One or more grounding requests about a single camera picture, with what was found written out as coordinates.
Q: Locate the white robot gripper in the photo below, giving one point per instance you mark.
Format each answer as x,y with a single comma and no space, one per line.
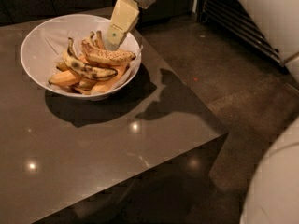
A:
124,15

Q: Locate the spotted banana top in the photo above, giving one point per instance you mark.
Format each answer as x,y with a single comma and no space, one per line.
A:
95,55

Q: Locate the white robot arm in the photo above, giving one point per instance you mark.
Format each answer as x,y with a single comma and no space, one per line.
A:
245,90

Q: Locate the banana behind top banana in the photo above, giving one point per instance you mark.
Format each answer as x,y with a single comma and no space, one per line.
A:
96,38

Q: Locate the white paper bowl liner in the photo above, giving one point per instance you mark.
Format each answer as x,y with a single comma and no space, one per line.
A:
85,85

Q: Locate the dark bruised banana front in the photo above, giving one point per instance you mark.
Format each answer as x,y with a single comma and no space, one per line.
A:
84,69

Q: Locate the orange banana right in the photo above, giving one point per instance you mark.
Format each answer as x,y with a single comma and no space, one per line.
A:
105,86

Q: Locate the orange banana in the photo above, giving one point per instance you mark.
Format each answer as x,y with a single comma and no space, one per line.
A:
105,86
65,78

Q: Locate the white ceramic bowl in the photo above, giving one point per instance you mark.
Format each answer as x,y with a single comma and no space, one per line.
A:
44,46

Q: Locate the orange banana left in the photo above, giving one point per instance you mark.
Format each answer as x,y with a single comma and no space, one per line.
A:
65,78

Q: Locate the metal vent grille appliance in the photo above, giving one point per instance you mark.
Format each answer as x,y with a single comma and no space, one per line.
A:
232,16

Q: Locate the dark cabinet fronts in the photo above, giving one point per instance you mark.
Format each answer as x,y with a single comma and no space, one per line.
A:
16,11

